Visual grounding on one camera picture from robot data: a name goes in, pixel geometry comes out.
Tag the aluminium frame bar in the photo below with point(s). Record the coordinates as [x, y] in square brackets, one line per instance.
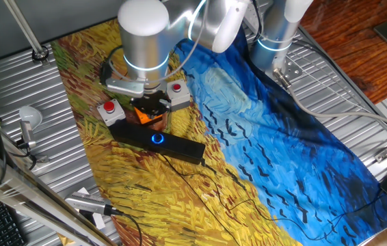
[26, 194]

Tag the silver ridged camera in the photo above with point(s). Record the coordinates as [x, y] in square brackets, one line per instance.
[87, 203]

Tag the painted wheatfield print cloth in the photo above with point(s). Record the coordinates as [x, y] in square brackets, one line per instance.
[282, 153]

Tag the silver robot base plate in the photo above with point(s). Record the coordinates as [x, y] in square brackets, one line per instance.
[294, 70]

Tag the blue-lit speaker knob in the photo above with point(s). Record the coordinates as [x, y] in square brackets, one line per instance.
[157, 138]

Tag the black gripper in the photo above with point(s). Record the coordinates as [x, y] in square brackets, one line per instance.
[150, 102]

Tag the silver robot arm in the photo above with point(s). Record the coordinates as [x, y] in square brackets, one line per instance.
[145, 44]

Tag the orange box red mushroom button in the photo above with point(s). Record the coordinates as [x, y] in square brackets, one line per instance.
[145, 118]

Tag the white paper card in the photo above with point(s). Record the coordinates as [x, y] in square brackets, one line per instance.
[99, 221]
[83, 190]

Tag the white box red mushroom button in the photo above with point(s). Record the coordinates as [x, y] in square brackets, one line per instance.
[115, 116]

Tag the silver wrist bracket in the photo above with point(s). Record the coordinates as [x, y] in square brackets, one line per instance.
[125, 87]

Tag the silver pole with black base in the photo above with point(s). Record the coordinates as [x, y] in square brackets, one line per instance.
[25, 27]

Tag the grey box small red button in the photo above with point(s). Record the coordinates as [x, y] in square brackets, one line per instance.
[180, 97]

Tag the black speaker bar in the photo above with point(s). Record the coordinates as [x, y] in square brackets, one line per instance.
[180, 147]

